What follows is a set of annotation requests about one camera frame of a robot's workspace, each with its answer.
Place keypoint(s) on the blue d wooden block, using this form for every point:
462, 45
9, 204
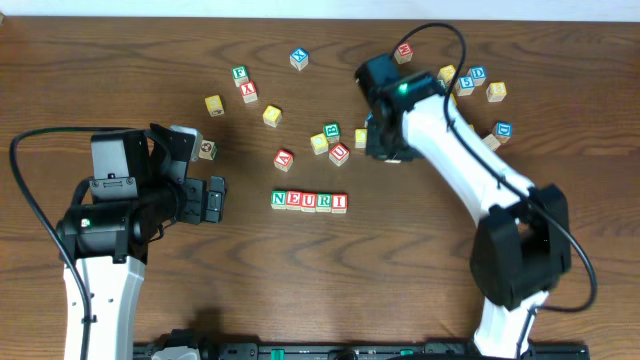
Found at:
503, 132
477, 74

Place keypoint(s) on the yellow 8 wooden block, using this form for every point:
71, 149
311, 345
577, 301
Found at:
496, 92

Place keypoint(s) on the blue L wooden block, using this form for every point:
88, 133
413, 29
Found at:
368, 120

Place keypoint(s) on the yellow acorn wooden block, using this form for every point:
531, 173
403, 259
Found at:
214, 105

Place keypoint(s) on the blue D wooden block upper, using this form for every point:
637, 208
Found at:
477, 74

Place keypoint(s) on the yellow soccer side wooden block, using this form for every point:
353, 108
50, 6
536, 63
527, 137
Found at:
446, 74

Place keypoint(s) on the green R wooden block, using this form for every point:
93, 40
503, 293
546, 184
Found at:
324, 202

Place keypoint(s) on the blue D wooden block lower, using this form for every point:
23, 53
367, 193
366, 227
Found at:
503, 132

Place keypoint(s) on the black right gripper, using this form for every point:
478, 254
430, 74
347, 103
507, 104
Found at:
379, 142

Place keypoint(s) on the yellow O wooden block left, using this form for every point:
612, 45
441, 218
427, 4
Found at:
272, 116

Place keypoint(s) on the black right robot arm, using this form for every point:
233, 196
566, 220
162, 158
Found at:
520, 249

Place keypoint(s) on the red I wooden block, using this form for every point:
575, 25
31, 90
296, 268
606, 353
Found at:
339, 204

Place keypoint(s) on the green F wooden block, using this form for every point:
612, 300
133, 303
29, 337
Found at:
240, 75

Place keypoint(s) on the blue 5 wooden block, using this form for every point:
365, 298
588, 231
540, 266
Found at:
464, 86

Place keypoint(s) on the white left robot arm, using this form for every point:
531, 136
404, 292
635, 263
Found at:
108, 246

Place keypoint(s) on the soccer ball J wooden block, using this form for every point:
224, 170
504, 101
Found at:
208, 150

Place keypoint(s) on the red top far wooden block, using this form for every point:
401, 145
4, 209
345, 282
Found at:
403, 53

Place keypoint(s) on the yellow C wooden block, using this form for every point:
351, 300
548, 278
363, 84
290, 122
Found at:
319, 143

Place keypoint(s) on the red u wooden block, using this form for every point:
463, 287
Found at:
308, 202
339, 154

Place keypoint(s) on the blue X wooden block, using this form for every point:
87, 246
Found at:
299, 59

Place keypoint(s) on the plain top 3 wooden block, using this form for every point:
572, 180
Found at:
491, 142

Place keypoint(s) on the red Y wooden block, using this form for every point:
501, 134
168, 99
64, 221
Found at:
248, 92

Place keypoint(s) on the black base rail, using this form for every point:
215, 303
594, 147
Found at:
187, 344

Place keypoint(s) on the green B wooden block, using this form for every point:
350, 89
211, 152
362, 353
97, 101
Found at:
332, 132

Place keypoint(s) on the red E wooden block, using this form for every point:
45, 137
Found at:
293, 200

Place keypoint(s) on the red A wooden block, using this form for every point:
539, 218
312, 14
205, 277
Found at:
283, 160

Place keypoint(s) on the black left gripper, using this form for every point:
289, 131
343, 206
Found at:
195, 200

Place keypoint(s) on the green N wooden block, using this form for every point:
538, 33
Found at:
278, 199

